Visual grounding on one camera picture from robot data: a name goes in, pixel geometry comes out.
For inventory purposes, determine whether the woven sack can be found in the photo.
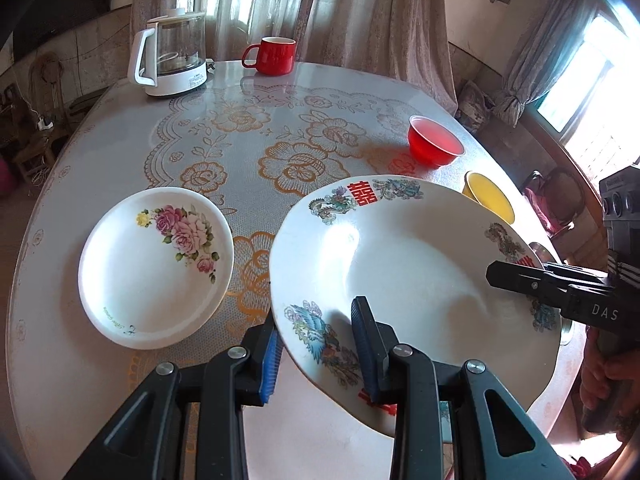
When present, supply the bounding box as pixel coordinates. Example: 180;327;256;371
457;80;497;132

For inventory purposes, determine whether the grey tied window curtain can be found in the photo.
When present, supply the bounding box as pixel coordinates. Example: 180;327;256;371
495;0;601;127

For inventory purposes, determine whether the red cloth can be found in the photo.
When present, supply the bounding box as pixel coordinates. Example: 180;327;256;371
524;187;576;234

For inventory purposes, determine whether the white glass electric kettle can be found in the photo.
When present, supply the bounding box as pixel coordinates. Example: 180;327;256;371
127;8;208;98

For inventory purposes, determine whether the red ceramic mug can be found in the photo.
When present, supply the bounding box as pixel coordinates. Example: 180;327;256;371
242;36;297;76

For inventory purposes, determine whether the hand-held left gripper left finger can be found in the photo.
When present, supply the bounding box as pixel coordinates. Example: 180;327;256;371
82;322;286;480

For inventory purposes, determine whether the wooden stool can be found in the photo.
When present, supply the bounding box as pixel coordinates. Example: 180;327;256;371
14;127;71;181

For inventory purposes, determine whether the round-back wooden chair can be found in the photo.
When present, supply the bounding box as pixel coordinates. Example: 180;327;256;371
522;167;587;239

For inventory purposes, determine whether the yellow plastic bowl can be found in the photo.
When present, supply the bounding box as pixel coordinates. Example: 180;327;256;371
461;171;516;225

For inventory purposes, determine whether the large phoenix print plate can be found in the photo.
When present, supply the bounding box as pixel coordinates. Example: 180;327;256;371
269;175;563;438

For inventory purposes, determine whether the person's right hand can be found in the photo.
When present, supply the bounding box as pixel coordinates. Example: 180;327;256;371
582;352;640;441

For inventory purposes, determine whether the beige lace curtain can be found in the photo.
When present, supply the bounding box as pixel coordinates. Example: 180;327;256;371
300;0;460;116

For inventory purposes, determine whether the bright side window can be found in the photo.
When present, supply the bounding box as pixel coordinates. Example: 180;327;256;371
539;14;632;181

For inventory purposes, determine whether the red plastic bowl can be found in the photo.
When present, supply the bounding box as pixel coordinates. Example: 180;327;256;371
407;115;466;167

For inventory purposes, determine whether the small rose print plate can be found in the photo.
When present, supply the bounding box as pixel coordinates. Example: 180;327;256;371
77;186;235;351

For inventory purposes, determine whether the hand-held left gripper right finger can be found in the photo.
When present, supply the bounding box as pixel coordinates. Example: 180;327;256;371
351;296;576;480

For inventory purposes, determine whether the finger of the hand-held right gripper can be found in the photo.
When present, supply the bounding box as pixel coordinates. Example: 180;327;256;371
544;262;609;289
486;260;622;329

